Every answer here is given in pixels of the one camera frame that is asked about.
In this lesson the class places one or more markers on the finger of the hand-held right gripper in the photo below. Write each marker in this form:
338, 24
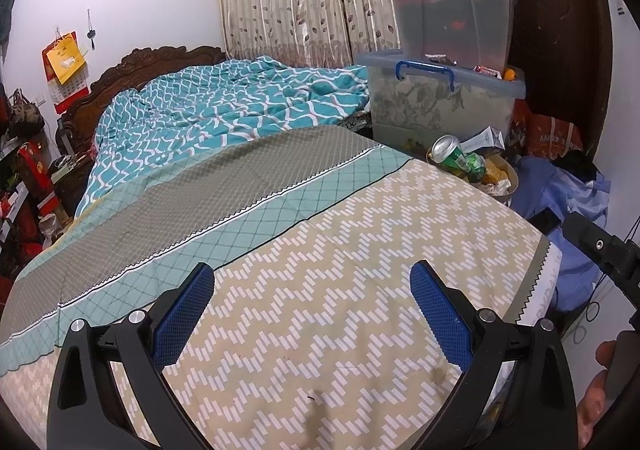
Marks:
597, 246

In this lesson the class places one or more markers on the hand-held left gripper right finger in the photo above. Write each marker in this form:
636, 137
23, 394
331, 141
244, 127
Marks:
440, 315

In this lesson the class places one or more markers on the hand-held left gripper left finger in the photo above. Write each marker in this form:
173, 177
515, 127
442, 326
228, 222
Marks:
182, 315

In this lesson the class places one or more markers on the beige waste bin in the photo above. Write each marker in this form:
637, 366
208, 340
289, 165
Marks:
511, 185

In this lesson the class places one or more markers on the yellow snack packet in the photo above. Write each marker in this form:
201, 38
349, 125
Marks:
496, 172

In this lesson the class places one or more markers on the green drink can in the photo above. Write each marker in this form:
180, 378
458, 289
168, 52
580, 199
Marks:
457, 162

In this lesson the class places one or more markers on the white drink carton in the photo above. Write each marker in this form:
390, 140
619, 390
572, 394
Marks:
485, 138

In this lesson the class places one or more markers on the person's right hand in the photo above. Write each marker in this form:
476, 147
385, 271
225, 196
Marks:
592, 405

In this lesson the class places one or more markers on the blue cloth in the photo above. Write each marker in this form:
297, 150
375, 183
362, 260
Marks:
555, 200

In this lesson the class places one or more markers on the orange red bag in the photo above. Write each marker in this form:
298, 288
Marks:
547, 134

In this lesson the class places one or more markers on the zigzag patterned bed sheet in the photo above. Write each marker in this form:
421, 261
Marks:
310, 250

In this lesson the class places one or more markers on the wooden nightstand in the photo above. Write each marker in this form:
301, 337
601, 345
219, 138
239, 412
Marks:
70, 180

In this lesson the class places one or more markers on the orange ball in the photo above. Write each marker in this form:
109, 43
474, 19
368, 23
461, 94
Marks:
510, 74

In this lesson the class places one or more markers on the red gift box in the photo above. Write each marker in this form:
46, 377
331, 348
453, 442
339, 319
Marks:
35, 169

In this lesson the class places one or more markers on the teal patterned quilt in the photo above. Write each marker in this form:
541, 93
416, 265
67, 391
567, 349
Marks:
210, 104

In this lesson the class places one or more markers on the dark handbag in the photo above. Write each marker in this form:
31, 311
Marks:
22, 114

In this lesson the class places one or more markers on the carved wooden headboard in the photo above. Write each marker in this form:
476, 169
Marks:
150, 59

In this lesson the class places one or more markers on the large clear box teal lid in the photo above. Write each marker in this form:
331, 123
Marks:
450, 4

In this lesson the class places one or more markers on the hanging key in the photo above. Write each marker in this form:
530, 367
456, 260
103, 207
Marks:
90, 34

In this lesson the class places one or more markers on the red yellow wall calendar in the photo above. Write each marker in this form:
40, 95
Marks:
65, 64

